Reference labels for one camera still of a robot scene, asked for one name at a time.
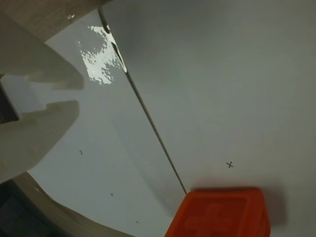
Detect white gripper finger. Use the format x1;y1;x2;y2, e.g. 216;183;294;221
0;18;85;89
0;99;80;185

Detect orange cube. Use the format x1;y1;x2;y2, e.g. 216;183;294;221
164;187;272;237

